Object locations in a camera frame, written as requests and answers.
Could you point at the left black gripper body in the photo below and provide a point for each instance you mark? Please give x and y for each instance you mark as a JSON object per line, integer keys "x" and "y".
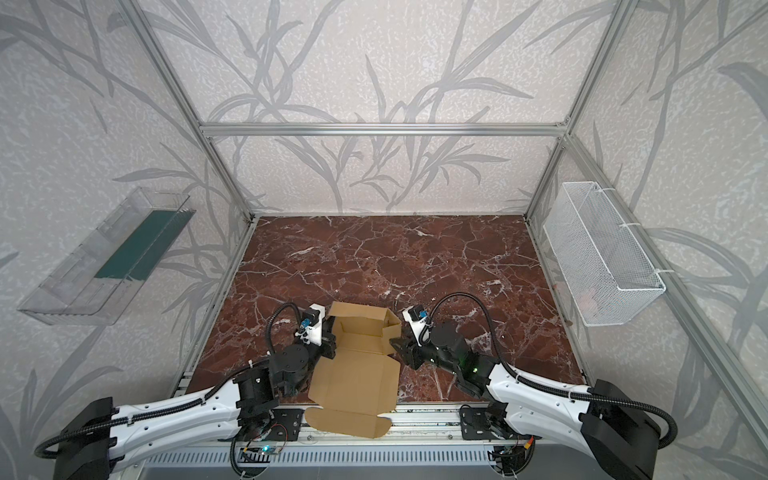
{"x": 327, "y": 336}

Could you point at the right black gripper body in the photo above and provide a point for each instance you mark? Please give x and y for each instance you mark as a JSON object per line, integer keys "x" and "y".
{"x": 405, "y": 348}

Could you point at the brown cardboard box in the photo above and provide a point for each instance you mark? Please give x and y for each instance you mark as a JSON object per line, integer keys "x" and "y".
{"x": 355, "y": 390}

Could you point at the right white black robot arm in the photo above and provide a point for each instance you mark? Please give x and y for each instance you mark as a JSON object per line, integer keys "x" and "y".
{"x": 593, "y": 420}

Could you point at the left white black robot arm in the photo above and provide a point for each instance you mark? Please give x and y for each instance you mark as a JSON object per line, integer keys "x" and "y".
{"x": 103, "y": 438}

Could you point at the small green lit circuit board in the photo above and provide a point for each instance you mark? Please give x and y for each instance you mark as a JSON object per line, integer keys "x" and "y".
{"x": 259, "y": 454}

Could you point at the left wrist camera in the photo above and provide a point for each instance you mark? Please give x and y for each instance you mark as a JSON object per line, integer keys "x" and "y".
{"x": 312, "y": 324}

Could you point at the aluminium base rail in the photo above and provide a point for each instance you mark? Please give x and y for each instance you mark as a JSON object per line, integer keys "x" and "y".
{"x": 432, "y": 423}

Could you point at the white wire mesh basket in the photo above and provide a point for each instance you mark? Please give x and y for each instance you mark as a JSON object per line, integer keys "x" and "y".
{"x": 608, "y": 274}

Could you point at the clear acrylic wall tray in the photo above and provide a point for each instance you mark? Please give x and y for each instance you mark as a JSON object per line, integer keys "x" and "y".
{"x": 94, "y": 284}

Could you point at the aluminium frame structure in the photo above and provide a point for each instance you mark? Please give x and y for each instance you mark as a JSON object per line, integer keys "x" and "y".
{"x": 742, "y": 391}

